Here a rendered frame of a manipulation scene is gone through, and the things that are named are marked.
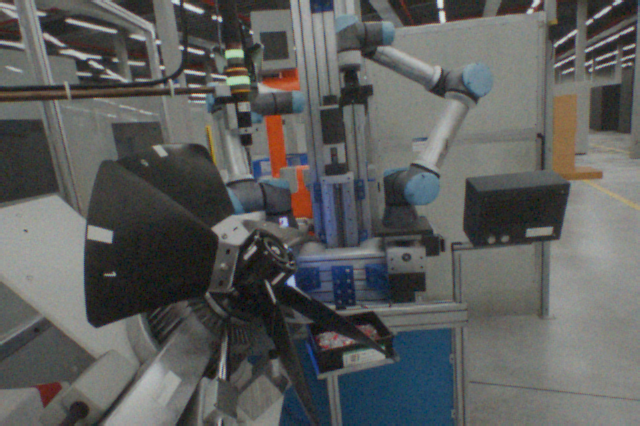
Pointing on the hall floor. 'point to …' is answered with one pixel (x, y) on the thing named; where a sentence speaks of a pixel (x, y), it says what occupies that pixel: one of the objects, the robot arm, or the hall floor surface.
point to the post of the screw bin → (333, 400)
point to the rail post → (462, 376)
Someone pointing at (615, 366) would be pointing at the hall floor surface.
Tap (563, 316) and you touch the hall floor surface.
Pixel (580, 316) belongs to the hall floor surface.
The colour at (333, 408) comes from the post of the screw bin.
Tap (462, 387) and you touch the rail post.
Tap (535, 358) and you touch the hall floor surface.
